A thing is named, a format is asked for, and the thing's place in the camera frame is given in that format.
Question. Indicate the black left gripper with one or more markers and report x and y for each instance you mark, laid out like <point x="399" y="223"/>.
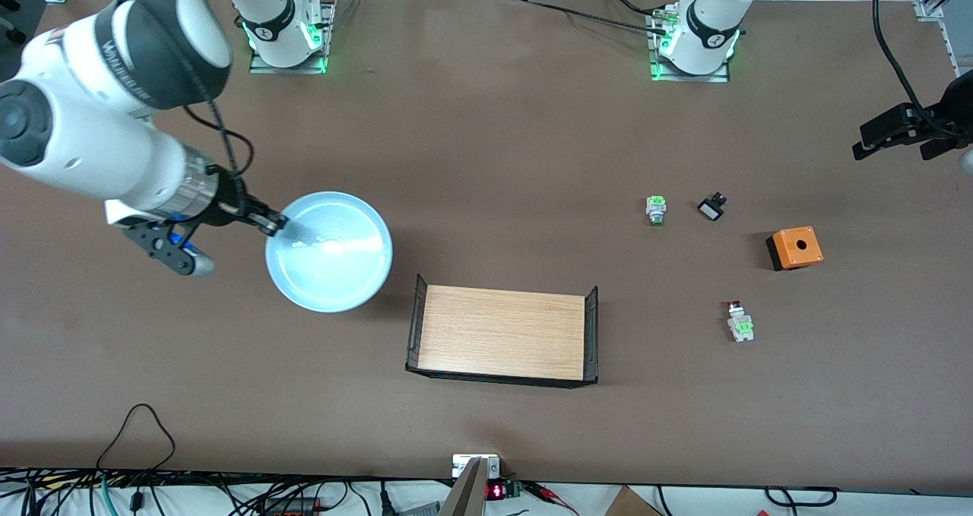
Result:
<point x="959" y="106"/>

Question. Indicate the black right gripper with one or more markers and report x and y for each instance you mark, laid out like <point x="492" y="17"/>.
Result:
<point x="228" y="201"/>

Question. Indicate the light blue round plate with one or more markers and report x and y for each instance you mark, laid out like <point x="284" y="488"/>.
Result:
<point x="334" y="273"/>

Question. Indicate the red push button switch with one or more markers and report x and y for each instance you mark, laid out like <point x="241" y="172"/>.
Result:
<point x="741" y="326"/>

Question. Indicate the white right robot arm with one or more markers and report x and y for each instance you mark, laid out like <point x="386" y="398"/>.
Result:
<point x="91" y="144"/>

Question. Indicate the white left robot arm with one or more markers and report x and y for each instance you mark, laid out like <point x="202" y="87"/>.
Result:
<point x="711" y="14"/>

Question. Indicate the orange and black device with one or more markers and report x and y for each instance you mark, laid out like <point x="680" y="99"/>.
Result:
<point x="293" y="510"/>

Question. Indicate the grey power adapter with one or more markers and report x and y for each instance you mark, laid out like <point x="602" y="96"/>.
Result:
<point x="418" y="511"/>

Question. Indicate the black office chair base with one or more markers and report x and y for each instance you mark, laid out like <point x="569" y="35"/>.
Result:
<point x="7" y="1"/>

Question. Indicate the red digit display module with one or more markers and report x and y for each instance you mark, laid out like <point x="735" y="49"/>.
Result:
<point x="496" y="492"/>

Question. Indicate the small green circuit board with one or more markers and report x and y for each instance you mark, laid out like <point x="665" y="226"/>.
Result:
<point x="515" y="490"/>

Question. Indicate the red alligator clip lead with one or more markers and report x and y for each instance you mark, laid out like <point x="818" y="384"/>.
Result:
<point x="541" y="489"/>

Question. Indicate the brown cardboard piece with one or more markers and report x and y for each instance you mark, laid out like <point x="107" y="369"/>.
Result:
<point x="631" y="504"/>

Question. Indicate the white table edge rail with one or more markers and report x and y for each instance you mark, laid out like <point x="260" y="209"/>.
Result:
<point x="949" y="41"/>

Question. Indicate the orange button enclosure box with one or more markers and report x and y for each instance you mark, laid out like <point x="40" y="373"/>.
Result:
<point x="798" y="248"/>

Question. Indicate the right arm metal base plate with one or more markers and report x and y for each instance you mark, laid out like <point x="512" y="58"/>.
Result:
<point x="328" y="52"/>

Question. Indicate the small black switch block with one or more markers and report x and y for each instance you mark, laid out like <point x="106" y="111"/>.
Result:
<point x="711" y="210"/>

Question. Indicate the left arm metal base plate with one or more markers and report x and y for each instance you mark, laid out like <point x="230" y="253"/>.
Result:
<point x="684" y="78"/>

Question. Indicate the green push button switch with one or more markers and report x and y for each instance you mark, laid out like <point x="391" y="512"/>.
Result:
<point x="656" y="208"/>

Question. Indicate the silver bracket plate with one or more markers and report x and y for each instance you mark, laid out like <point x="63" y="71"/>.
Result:
<point x="460" y="466"/>

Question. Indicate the grey camera mount bar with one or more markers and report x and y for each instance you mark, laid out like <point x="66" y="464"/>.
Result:
<point x="467" y="497"/>

